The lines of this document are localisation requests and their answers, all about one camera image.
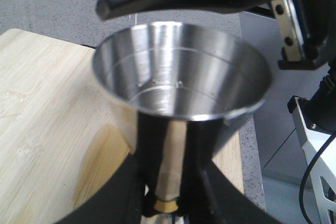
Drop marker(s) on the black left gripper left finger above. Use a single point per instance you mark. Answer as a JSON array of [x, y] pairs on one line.
[[119, 200]]

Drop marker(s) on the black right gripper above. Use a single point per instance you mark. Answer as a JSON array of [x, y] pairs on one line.
[[307, 30]]

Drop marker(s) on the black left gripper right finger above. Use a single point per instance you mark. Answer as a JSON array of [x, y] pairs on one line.
[[207, 196]]

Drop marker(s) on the steel hourglass jigger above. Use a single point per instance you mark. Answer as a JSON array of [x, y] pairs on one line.
[[178, 93]]

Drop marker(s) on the light wooden cutting board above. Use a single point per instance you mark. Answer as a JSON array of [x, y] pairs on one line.
[[59, 141]]

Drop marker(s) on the white robot stand frame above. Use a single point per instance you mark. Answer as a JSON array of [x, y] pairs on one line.
[[319, 150]]

